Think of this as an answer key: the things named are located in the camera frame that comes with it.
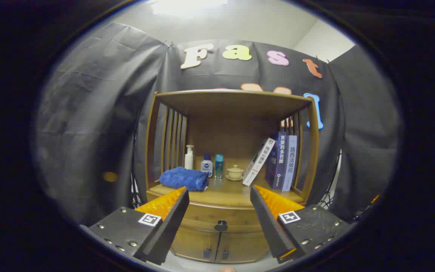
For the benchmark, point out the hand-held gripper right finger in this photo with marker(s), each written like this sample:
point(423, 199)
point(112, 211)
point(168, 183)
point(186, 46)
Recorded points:
point(268, 223)

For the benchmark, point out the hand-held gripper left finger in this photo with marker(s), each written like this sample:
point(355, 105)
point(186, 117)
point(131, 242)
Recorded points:
point(172, 223)

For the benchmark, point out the wooden drawer with black knob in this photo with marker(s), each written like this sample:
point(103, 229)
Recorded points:
point(202, 217)

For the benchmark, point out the wooden cabinet door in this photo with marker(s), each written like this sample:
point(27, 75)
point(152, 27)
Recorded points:
point(244, 247)
point(195, 243)

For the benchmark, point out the wooden countertop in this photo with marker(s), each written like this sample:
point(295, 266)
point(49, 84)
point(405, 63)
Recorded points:
point(225, 190)

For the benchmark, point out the wooden cabinet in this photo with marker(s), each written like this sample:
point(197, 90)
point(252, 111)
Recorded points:
point(232, 102)

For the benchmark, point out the blue rolled towel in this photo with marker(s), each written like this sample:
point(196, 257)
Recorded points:
point(183, 178)

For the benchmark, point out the dark blue book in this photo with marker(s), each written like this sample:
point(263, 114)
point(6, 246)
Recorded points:
point(278, 166)

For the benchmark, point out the white book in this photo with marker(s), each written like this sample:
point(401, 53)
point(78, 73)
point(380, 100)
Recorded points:
point(257, 164)

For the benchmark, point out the cream lidded teacup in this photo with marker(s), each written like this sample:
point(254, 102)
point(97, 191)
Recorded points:
point(235, 173)

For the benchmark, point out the pale grey-blue book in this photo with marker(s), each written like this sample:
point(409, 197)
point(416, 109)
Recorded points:
point(289, 166)

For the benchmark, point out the white pump bottle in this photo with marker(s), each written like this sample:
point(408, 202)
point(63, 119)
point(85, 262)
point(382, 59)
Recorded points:
point(189, 160)

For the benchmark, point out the white bottle with blue cap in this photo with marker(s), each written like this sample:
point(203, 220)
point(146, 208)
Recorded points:
point(206, 166)

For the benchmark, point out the clear blue bottle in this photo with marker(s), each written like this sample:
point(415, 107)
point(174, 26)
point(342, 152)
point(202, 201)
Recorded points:
point(219, 166)

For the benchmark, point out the black backdrop cloth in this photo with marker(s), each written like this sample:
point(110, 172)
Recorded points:
point(89, 132)

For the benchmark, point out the ceiling light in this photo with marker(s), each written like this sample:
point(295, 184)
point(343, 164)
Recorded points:
point(187, 5)

